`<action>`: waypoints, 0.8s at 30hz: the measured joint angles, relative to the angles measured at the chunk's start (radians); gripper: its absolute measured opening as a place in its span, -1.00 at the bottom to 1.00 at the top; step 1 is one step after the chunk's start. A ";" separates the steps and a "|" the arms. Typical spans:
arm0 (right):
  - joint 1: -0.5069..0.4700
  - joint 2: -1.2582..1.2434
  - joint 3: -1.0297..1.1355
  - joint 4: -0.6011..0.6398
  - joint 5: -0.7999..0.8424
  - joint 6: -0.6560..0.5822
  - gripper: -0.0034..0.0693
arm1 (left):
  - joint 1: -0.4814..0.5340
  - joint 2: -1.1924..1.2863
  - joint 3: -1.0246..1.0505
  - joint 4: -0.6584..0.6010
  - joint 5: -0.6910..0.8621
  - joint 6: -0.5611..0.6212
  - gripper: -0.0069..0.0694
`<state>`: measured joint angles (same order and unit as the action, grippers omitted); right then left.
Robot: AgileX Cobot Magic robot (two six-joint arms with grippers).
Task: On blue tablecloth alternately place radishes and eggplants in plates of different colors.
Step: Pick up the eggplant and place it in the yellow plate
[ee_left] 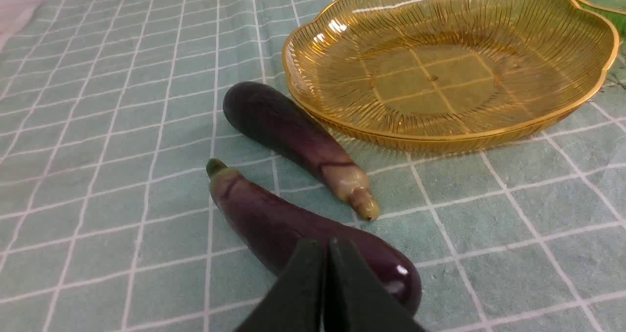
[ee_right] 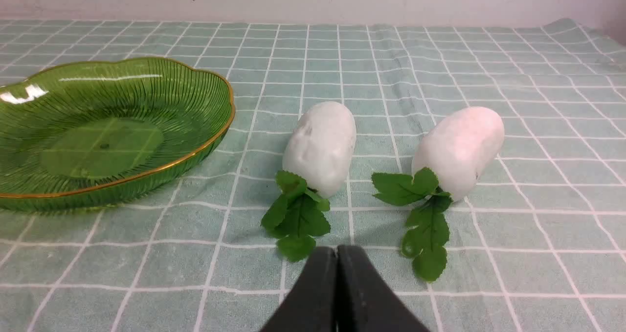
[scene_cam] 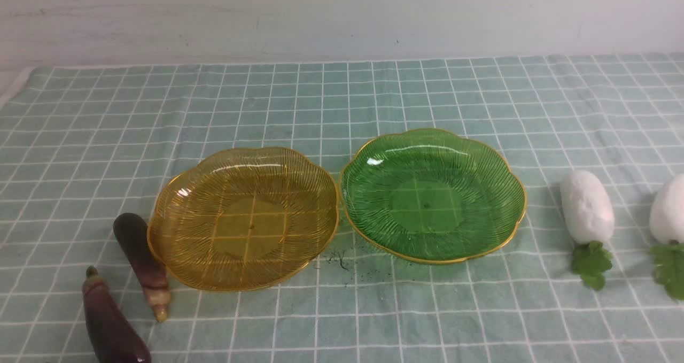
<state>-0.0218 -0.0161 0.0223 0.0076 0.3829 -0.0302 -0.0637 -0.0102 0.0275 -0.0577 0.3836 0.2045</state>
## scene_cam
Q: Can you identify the purple eggplant with pale stem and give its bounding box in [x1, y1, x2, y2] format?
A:
[113, 213, 171, 322]

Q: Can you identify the white radish with green leaves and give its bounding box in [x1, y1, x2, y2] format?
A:
[559, 169, 615, 291]

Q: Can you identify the dark purple eggplant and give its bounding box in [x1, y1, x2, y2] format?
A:
[82, 266, 152, 362]

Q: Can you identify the green ribbed plastic plate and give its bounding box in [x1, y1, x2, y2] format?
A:
[339, 128, 528, 265]

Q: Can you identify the amber ribbed plastic plate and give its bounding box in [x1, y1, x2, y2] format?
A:
[147, 146, 340, 292]

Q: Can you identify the green checkered tablecloth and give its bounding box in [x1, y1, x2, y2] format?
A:
[1, 53, 682, 362]

